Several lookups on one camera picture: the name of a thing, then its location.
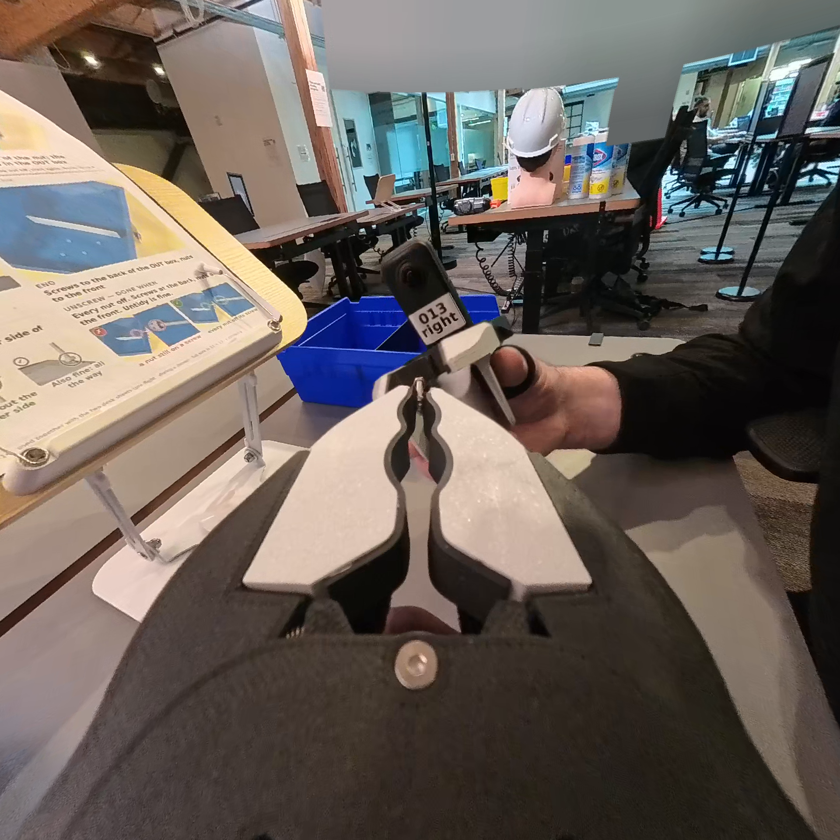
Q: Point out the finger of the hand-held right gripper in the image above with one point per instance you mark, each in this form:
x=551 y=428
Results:
x=390 y=386
x=466 y=348

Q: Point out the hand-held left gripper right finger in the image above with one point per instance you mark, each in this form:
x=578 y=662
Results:
x=505 y=518

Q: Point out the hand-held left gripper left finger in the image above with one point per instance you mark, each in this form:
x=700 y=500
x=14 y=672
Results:
x=328 y=512

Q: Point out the person's right forearm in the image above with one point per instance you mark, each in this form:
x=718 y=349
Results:
x=695 y=394

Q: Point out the person's right hand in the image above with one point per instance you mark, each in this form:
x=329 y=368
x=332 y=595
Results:
x=571 y=407

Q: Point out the blue divided plastic bin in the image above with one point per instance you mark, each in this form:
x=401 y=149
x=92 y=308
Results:
x=341 y=367

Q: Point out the wooden top desk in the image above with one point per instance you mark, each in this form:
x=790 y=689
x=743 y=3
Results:
x=558 y=207
x=394 y=211
x=295 y=229

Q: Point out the black gadget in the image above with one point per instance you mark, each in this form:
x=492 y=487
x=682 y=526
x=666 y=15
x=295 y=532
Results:
x=472 y=205

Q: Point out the wooden laptop stand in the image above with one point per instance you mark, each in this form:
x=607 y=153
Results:
x=388 y=187

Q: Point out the black pole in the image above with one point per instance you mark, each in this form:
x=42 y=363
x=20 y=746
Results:
x=430 y=170

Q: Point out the yellow container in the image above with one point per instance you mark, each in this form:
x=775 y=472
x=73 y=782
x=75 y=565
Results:
x=500 y=189

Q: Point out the pink mannequin head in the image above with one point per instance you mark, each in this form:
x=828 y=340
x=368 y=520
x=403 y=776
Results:
x=535 y=187

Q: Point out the wooden pillar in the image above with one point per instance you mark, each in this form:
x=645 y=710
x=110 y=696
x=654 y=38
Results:
x=315 y=131

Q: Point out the blue label wipes canister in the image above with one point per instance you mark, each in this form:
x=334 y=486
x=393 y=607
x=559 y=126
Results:
x=579 y=170

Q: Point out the white hard hat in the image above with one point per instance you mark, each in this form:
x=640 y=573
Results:
x=535 y=118

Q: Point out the white paper notice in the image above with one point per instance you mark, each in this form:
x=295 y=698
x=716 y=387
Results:
x=319 y=97

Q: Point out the yellow label wipes canister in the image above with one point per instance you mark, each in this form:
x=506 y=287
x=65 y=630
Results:
x=621 y=172
x=600 y=174

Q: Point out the black mesh office chair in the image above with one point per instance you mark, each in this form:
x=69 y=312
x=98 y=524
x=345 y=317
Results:
x=784 y=446

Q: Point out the laminated instruction sheet board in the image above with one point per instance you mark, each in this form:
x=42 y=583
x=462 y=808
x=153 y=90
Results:
x=98 y=295

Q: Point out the person's black clad torso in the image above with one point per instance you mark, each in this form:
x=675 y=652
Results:
x=828 y=558

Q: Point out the black sign board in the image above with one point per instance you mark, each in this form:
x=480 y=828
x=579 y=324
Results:
x=804 y=95

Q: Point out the black stanchion post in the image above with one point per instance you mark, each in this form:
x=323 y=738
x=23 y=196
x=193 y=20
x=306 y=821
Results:
x=738 y=293
x=716 y=254

